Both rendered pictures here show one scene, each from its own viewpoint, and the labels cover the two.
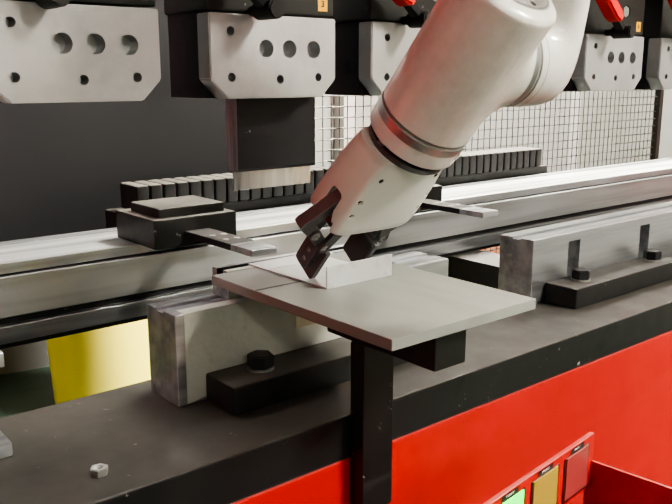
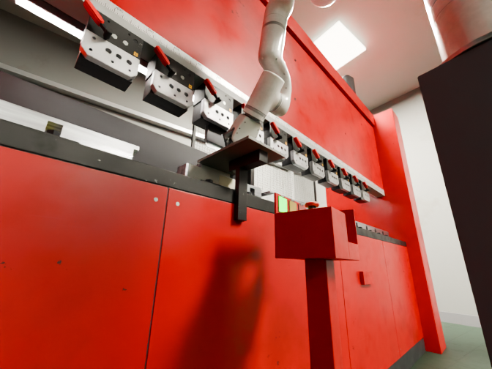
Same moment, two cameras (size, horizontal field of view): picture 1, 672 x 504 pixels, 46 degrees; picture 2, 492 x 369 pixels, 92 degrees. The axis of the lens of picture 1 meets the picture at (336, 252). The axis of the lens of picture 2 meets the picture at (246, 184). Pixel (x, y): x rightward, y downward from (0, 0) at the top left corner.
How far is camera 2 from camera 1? 0.56 m
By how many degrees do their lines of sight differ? 31
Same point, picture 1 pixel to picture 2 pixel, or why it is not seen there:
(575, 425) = not seen: hidden behind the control
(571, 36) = (288, 96)
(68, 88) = (170, 94)
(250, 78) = (212, 115)
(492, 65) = (270, 87)
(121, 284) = not seen: hidden behind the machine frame
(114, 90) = (181, 101)
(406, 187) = (251, 128)
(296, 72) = (223, 120)
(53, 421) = not seen: hidden behind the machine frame
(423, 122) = (255, 103)
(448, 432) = (263, 215)
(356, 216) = (238, 133)
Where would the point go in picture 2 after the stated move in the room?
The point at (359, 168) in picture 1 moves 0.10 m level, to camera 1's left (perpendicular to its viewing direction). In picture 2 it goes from (239, 119) to (210, 117)
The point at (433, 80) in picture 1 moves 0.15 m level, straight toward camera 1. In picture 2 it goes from (258, 92) to (258, 56)
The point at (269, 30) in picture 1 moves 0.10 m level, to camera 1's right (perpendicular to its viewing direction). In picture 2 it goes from (217, 108) to (242, 110)
